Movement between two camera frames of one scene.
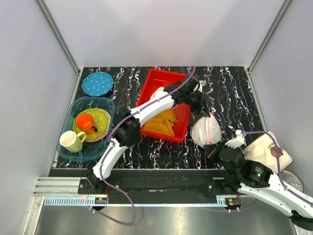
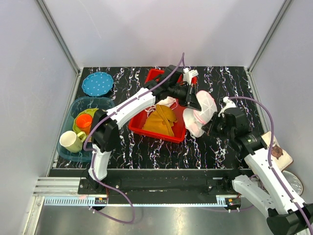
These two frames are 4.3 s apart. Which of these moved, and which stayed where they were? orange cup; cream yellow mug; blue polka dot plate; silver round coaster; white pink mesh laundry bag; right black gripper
Moved: white pink mesh laundry bag; right black gripper
Stayed: silver round coaster; cream yellow mug; blue polka dot plate; orange cup
